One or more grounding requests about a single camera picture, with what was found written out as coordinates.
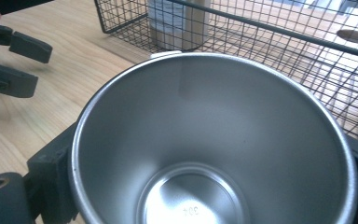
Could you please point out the white mug with steel inside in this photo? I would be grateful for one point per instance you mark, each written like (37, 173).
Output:
(217, 130)

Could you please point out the tall stainless steel tumbler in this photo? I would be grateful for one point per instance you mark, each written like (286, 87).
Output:
(180, 28)

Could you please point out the round dark table grommet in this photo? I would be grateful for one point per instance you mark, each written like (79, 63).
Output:
(354, 36)

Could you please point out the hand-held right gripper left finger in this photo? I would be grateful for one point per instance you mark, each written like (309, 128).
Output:
(54, 168)

